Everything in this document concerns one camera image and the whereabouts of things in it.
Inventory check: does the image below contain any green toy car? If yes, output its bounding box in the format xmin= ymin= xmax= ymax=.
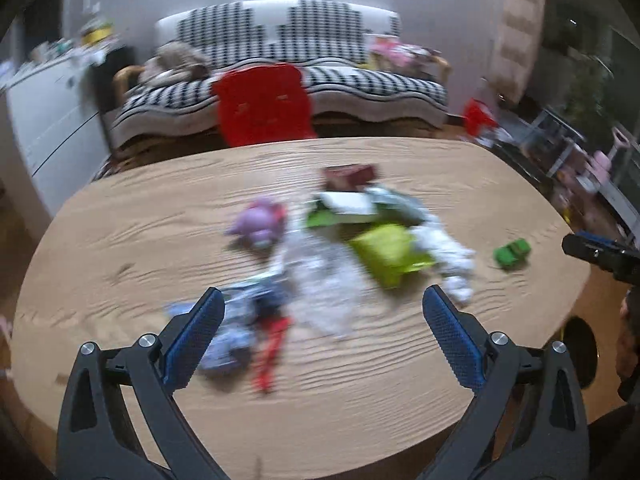
xmin=494 ymin=238 xmax=532 ymax=271

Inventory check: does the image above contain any red ribbon strip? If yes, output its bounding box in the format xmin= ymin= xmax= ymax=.
xmin=254 ymin=315 xmax=291 ymax=394

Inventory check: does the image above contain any white tissue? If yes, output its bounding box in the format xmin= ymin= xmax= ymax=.
xmin=409 ymin=212 xmax=475 ymax=306

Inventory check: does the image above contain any blue white wrapper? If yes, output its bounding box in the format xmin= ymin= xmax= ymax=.
xmin=165 ymin=274 xmax=292 ymax=388

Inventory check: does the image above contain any lime green wrapper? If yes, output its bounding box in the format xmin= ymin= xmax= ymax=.
xmin=349 ymin=223 xmax=435 ymax=289

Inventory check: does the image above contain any green silver packet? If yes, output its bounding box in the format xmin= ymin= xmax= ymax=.
xmin=306 ymin=185 xmax=429 ymax=229

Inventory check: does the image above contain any purple plush toy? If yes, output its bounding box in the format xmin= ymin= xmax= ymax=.
xmin=224 ymin=197 xmax=288 ymax=250

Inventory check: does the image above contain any clear plastic bag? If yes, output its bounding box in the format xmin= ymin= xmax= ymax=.
xmin=272 ymin=228 xmax=390 ymax=339

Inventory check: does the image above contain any dark red snack packet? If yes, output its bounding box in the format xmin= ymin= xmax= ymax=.
xmin=322 ymin=164 xmax=378 ymax=192

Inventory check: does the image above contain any white cardboard box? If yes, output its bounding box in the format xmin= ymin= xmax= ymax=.
xmin=318 ymin=192 xmax=378 ymax=218

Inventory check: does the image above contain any black yellow trash bin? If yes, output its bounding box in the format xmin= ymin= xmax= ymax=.
xmin=561 ymin=316 xmax=599 ymax=390

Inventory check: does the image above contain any pink toy ride-on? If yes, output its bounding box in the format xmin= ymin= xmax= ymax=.
xmin=577 ymin=124 xmax=634 ymax=194

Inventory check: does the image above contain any black metal rack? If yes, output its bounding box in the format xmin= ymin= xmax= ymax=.
xmin=489 ymin=108 xmax=588 ymax=186

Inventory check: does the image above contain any red bag on floor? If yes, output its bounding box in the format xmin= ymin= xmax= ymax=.
xmin=462 ymin=99 xmax=498 ymax=138

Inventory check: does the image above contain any beige patterned curtain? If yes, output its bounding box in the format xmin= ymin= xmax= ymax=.
xmin=489 ymin=0 xmax=546 ymax=105

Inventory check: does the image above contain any pink cushion on sofa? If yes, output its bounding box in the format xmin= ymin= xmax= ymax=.
xmin=367 ymin=35 xmax=440 ymax=72

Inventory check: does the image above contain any white drawer cabinet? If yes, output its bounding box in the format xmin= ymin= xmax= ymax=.
xmin=1 ymin=54 xmax=108 ymax=230

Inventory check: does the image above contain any red bear-shaped chair back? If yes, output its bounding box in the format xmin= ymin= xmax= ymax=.
xmin=212 ymin=63 xmax=317 ymax=148

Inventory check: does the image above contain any beige plush on sofa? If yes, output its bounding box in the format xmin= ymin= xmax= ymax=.
xmin=139 ymin=40 xmax=212 ymax=87

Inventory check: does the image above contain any black white striped sofa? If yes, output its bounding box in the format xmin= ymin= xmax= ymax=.
xmin=111 ymin=0 xmax=448 ymax=148

